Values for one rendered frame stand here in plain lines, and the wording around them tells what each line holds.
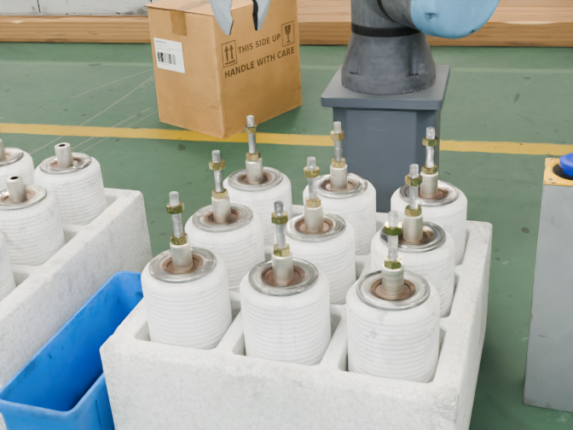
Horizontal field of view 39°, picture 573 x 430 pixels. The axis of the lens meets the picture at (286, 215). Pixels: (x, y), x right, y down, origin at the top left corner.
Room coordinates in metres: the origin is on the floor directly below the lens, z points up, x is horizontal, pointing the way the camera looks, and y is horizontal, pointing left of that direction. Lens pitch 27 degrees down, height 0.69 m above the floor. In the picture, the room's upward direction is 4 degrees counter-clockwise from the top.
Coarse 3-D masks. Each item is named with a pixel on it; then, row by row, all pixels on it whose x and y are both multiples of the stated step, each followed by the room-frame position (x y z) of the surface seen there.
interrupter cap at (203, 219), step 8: (208, 208) 0.91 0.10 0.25; (232, 208) 0.91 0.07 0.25; (240, 208) 0.90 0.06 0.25; (248, 208) 0.90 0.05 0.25; (200, 216) 0.89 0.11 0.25; (208, 216) 0.89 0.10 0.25; (232, 216) 0.89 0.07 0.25; (240, 216) 0.88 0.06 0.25; (248, 216) 0.88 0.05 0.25; (200, 224) 0.87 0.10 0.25; (208, 224) 0.86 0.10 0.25; (216, 224) 0.86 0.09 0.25; (224, 224) 0.86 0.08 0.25; (232, 224) 0.86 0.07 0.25; (240, 224) 0.86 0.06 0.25; (216, 232) 0.85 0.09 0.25
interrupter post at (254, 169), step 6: (246, 162) 0.99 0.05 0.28; (252, 162) 0.99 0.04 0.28; (258, 162) 0.99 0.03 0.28; (246, 168) 0.99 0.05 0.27; (252, 168) 0.98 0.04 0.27; (258, 168) 0.99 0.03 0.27; (246, 174) 0.99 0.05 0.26; (252, 174) 0.98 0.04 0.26; (258, 174) 0.99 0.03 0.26; (252, 180) 0.98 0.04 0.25; (258, 180) 0.99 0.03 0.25
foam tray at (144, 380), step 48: (480, 240) 0.91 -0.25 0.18; (480, 288) 0.81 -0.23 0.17; (144, 336) 0.77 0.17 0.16; (240, 336) 0.74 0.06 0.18; (336, 336) 0.72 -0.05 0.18; (480, 336) 0.86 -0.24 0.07; (144, 384) 0.71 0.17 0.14; (192, 384) 0.69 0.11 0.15; (240, 384) 0.67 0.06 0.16; (288, 384) 0.65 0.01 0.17; (336, 384) 0.64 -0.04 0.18; (384, 384) 0.63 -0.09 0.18; (432, 384) 0.63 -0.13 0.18
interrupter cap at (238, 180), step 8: (264, 168) 1.03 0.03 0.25; (272, 168) 1.02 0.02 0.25; (232, 176) 1.01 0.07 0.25; (240, 176) 1.01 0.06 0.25; (264, 176) 1.01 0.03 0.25; (272, 176) 1.00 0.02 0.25; (280, 176) 0.99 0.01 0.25; (232, 184) 0.97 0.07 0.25; (240, 184) 0.97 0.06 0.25; (248, 184) 0.98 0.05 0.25; (256, 184) 0.97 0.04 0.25; (264, 184) 0.97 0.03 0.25; (272, 184) 0.97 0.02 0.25
